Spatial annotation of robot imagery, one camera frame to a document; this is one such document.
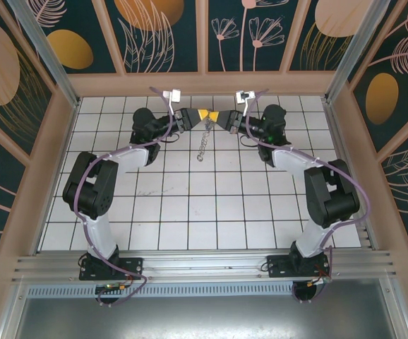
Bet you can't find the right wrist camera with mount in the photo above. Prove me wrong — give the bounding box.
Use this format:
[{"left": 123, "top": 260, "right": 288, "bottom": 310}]
[{"left": 234, "top": 90, "right": 258, "bottom": 119}]

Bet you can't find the grey metal sheet panel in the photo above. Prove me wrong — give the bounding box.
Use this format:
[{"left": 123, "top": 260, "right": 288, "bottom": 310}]
[{"left": 13, "top": 278, "right": 408, "bottom": 339}]

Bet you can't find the yellow wire connector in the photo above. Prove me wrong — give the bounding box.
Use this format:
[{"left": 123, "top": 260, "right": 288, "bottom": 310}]
[{"left": 306, "top": 276, "right": 332, "bottom": 287}]

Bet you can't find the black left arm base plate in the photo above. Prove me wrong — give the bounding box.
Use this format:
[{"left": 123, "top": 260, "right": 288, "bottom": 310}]
[{"left": 78, "top": 256, "right": 145, "bottom": 282}]

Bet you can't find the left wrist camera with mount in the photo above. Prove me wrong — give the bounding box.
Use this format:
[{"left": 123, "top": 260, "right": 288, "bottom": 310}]
[{"left": 162, "top": 89, "right": 183, "bottom": 119}]

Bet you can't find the metal strap with key rings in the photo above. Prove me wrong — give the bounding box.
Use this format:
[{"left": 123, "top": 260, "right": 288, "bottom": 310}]
[{"left": 195, "top": 118, "right": 216, "bottom": 162}]

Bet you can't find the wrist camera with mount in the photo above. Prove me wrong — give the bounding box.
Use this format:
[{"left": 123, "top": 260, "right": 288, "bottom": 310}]
[
  {"left": 162, "top": 89, "right": 183, "bottom": 119},
  {"left": 234, "top": 90, "right": 258, "bottom": 119}
]

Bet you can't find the small green controller board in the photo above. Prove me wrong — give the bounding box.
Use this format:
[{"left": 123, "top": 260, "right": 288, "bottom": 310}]
[{"left": 95, "top": 283, "right": 128, "bottom": 295}]

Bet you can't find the aluminium corner post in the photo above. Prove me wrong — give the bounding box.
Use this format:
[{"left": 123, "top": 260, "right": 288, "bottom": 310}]
[
  {"left": 323, "top": 0, "right": 391, "bottom": 104},
  {"left": 6, "top": 0, "right": 82, "bottom": 109}
]

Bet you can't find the slotted grey cable duct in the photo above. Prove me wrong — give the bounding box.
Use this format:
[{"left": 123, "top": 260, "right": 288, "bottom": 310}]
[{"left": 25, "top": 285, "right": 296, "bottom": 298}]

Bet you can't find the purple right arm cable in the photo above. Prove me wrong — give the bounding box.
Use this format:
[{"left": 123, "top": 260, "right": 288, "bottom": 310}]
[{"left": 244, "top": 88, "right": 373, "bottom": 304}]

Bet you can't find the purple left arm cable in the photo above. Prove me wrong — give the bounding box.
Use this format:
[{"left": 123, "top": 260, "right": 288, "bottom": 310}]
[{"left": 73, "top": 86, "right": 176, "bottom": 307}]

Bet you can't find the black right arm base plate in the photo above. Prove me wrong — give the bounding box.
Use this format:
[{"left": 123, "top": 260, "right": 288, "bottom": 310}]
[{"left": 265, "top": 254, "right": 332, "bottom": 280}]

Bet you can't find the long aluminium mounting rail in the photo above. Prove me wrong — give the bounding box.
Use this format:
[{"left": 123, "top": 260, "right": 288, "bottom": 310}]
[{"left": 11, "top": 249, "right": 401, "bottom": 284}]

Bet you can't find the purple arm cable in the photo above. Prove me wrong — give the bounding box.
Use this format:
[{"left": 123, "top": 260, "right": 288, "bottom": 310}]
[
  {"left": 73, "top": 86, "right": 176, "bottom": 307},
  {"left": 244, "top": 88, "right": 373, "bottom": 304}
]

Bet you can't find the aluminium side rail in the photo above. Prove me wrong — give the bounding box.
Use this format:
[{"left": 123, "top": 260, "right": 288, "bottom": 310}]
[{"left": 322, "top": 98, "right": 378, "bottom": 252}]

